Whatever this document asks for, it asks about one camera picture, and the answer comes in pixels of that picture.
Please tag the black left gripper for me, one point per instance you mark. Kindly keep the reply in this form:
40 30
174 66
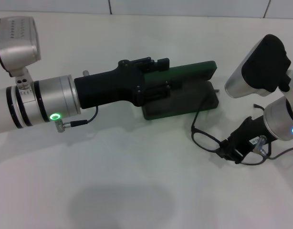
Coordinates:
108 88

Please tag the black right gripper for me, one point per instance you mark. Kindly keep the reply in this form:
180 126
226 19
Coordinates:
252 133

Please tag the green glasses case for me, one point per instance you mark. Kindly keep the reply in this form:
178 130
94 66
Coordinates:
189 71

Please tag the black glasses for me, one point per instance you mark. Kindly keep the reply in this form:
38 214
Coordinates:
193 136

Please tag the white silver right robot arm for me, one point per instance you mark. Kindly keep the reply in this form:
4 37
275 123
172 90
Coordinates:
282 117

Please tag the small silver round plug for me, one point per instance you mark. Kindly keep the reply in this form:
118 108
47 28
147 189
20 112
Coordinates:
85 72

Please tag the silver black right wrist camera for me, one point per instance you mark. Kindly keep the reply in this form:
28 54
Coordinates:
263 66

